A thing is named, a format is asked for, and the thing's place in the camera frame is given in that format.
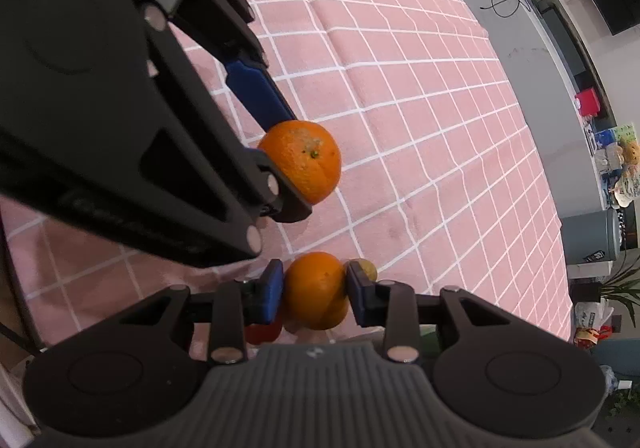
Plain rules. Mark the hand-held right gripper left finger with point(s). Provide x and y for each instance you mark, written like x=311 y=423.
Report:
x=272 y=293

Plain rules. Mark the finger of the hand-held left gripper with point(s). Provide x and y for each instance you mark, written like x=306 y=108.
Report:
x=285 y=200
x=255 y=90

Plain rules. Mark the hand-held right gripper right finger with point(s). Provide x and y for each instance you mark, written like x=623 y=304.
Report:
x=357 y=293

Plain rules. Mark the orange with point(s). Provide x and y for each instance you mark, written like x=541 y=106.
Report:
x=305 y=163
x=315 y=288

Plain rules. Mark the small red fruit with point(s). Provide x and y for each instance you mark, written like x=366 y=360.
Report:
x=262 y=333

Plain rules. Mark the pink checked tablecloth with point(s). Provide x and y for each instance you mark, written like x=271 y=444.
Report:
x=400 y=103

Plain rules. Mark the white plastic bag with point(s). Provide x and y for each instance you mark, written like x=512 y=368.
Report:
x=592 y=315

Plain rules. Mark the grey trash bin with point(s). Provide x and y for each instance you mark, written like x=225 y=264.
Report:
x=590 y=238

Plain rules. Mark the potted long-leaf plant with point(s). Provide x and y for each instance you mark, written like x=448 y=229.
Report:
x=620 y=285

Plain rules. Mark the white television console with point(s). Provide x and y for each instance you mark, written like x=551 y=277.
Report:
x=530 y=68

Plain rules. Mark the blue tissue packet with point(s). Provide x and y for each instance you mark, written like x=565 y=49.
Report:
x=602 y=139

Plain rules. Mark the red box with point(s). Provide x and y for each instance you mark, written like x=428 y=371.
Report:
x=587 y=102

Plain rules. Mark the teddy bear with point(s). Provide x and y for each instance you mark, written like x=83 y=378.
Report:
x=629 y=150

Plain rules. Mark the green picture box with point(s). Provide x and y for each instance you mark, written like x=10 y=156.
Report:
x=625 y=133

